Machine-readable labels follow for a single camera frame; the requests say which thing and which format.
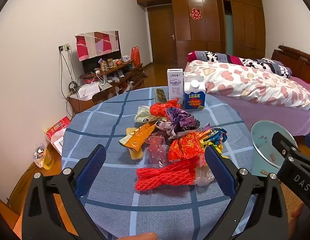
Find clear plastic bag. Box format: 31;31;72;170
194;155;217;187

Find yellow white plastic bag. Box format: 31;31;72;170
134;105;158;123

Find red plastic bag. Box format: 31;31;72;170
149;99;181;118

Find yellow plastic container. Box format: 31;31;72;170
42;146;54;170

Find person's left hand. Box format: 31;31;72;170
115;232;158;240

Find red pink patchwork cover cloth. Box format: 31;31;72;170
75;31;119;62

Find clear bag of scraps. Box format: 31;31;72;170
33;143;46;168

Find tall white milk carton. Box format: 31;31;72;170
167;68;184;105

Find blue milk carton white cap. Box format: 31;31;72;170
183;76;206;110

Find blue checked tablecloth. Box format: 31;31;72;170
62;86;255;240

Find brown wicker chair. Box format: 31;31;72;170
280;180;310;240

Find red white cardboard box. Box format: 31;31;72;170
44;116;71;155

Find black television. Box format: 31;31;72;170
81;31;121;73

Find wooden bed headboard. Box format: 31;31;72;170
271;45;310;85

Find dark flat snack packet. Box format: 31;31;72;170
154;87;169;103

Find striped cow print blanket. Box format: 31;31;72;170
187;51;293;78

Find orange red foil wrapper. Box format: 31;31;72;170
168;132;208;167

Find teal bin with metal rim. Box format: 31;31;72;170
250;120;299;169

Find brown wooden wardrobe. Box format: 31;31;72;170
135;0;267;67

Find white pink small wrapper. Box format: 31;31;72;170
155;120;175;137

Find wooden television stand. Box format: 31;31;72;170
68;60;145;113

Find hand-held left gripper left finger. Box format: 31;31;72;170
21;144;106;240

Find pink clear plastic wrap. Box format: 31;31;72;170
145;135;170;168

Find red rope bundle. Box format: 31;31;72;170
135;160;197;192

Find bed with purple sheet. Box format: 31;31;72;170
207;76;310;137

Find black power cable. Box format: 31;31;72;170
59;50;78;115

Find blue gold foil wrapper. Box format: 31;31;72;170
202;127;228;153

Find orange snack wrapper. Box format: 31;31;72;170
118;123;158;153

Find brown wooden door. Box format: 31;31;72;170
147;5;177;64

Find white flat box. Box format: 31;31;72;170
77;82;113;98

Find white quilt pink hearts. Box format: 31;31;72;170
184;60;310;110

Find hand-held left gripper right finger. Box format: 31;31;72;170
204;145;288;240

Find purple foil wrapper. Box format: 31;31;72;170
166;107;201;133

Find orange plastic bag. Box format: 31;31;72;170
131;46;141;67

